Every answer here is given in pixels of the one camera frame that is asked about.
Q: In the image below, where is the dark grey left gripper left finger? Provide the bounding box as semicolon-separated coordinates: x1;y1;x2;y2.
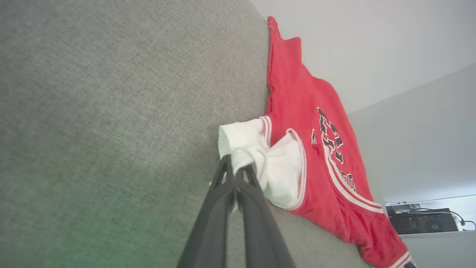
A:
177;154;236;268

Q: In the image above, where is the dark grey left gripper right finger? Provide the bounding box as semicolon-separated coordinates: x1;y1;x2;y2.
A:
235;163;296;268

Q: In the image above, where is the red and white garment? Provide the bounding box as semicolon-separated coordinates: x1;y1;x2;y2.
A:
218;16;411;268

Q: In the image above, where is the black electronics box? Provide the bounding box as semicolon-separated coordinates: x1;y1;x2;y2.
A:
386;203;461;235

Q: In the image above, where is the grey fabric sofa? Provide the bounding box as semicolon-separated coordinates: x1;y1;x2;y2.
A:
0;0;372;268

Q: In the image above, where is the thin black cable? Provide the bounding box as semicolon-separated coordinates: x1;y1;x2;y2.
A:
449;211;476;230

